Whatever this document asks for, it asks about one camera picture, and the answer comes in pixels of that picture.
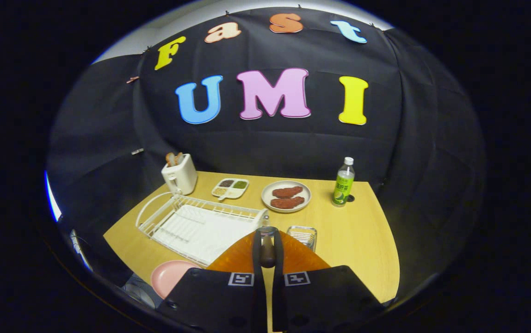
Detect green-label plastic bottle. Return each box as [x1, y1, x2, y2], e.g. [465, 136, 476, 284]
[332, 157, 355, 207]

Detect brown meat patty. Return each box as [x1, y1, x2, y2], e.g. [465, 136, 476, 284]
[271, 197, 305, 210]
[272, 186, 303, 198]

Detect small metal wire basket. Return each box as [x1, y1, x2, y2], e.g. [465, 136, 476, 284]
[287, 226, 317, 253]

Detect brown-handled metal spoon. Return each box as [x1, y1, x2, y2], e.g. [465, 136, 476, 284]
[259, 215, 278, 269]

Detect white divided condiment tray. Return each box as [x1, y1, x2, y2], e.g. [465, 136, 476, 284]
[211, 178, 250, 202]

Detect beige plate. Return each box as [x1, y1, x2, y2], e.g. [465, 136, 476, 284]
[261, 180, 312, 213]

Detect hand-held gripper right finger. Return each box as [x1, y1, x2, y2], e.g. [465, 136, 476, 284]
[272, 230, 386, 333]

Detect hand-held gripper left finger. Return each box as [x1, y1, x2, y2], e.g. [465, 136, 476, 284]
[157, 229, 266, 333]

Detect white toaster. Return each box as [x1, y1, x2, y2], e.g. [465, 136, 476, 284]
[161, 154, 198, 195]

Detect black backdrop cloth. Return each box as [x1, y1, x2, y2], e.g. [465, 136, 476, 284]
[46, 7, 487, 296]

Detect pink plate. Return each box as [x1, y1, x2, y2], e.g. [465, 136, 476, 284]
[150, 260, 201, 300]

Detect white wire dish rack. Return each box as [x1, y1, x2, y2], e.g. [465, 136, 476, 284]
[136, 192, 269, 267]

